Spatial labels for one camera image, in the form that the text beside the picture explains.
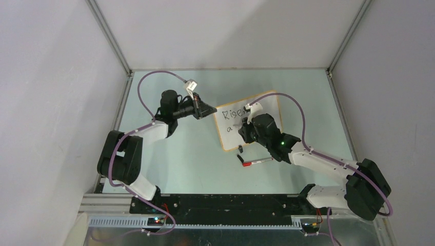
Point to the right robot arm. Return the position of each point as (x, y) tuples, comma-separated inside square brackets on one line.
[(361, 186)]

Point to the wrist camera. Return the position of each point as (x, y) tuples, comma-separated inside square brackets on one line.
[(253, 110), (190, 86)]

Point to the left controller board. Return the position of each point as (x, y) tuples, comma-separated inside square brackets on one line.
[(155, 221)]

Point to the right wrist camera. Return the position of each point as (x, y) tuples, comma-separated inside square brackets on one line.
[(253, 110)]

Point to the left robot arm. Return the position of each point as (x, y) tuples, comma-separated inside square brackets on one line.
[(121, 157)]

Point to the yellow framed whiteboard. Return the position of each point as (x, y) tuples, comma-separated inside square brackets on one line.
[(232, 113)]

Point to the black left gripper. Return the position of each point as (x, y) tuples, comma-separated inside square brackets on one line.
[(201, 109)]

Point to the red whiteboard marker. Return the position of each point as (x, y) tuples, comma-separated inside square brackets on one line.
[(249, 163)]

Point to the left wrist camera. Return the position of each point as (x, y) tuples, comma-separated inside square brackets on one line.
[(190, 86)]

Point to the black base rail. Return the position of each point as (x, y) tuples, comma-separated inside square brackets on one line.
[(229, 209)]

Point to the controller board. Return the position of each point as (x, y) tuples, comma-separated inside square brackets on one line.
[(311, 228), (155, 221)]

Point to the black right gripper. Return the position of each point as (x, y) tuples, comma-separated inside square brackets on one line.
[(244, 130)]

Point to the right controller board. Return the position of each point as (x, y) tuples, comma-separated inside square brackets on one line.
[(311, 228)]

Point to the black marker cap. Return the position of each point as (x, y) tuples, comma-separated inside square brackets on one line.
[(240, 158)]

